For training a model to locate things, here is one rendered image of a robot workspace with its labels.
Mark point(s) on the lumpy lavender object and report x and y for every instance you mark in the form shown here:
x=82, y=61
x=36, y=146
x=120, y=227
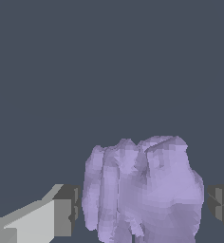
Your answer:
x=142, y=193

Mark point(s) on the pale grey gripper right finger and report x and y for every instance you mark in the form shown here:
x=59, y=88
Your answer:
x=223, y=202

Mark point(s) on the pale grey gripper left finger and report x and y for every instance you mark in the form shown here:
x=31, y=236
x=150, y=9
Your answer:
x=38, y=218

